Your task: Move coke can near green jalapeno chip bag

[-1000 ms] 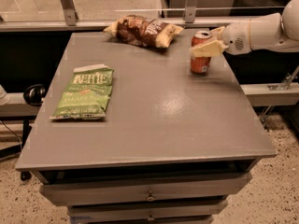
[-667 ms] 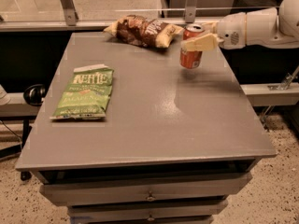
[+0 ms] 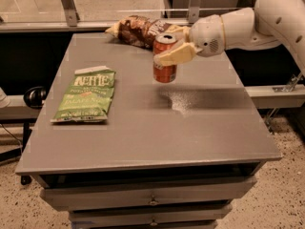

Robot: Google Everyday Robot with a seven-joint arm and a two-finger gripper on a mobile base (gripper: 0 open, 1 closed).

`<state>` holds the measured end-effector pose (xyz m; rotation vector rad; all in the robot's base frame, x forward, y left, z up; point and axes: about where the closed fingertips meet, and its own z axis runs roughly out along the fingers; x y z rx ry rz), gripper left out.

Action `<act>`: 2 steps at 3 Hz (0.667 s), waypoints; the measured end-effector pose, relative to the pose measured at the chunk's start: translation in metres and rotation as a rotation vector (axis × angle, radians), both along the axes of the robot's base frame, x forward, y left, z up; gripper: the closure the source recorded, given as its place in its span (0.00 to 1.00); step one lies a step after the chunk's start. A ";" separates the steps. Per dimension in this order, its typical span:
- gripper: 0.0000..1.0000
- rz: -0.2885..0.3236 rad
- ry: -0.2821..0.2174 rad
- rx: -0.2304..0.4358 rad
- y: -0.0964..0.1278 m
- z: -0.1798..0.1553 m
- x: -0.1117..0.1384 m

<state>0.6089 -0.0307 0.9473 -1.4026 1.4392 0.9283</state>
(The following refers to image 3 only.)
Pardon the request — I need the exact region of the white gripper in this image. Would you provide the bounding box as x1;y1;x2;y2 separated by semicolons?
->
153;15;225;67

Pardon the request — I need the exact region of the red coke can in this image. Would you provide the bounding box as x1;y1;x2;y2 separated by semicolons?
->
152;32;177;83

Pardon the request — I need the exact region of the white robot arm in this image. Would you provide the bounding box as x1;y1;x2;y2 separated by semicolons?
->
153;0;305;74

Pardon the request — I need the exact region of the brown chip bag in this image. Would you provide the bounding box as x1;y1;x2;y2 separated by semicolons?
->
106;15;174;49

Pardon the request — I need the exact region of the green jalapeno chip bag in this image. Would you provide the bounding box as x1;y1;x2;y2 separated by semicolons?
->
51;66;115;123

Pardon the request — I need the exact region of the grey drawer cabinet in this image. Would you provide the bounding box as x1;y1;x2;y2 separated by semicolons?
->
16;33;280;229

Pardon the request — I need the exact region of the top grey drawer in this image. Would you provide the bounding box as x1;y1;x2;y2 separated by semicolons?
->
41;176;256;211

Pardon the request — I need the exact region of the grey drawer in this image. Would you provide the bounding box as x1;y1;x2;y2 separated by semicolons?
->
70;204;232;227
41;176;256;211

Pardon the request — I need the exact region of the black round object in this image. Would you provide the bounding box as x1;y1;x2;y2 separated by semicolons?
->
23;86;47;109

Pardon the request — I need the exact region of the middle grey drawer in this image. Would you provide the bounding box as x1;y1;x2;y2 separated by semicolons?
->
70;204;232;227

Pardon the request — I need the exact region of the metal railing post right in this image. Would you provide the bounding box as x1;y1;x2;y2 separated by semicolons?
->
188;0;201;24

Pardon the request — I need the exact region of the metal railing post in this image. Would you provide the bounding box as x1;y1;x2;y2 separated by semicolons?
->
188;0;201;24
61;0;79;27

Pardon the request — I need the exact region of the metal railing post left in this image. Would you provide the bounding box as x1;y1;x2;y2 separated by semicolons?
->
61;0;79;27

